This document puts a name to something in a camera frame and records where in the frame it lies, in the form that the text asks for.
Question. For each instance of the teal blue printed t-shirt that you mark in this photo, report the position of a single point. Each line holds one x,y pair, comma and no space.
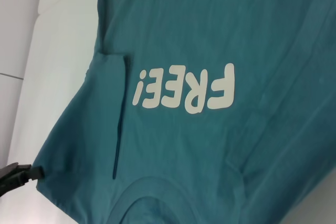
210,77

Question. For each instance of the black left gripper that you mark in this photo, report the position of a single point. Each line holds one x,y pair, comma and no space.
8,180

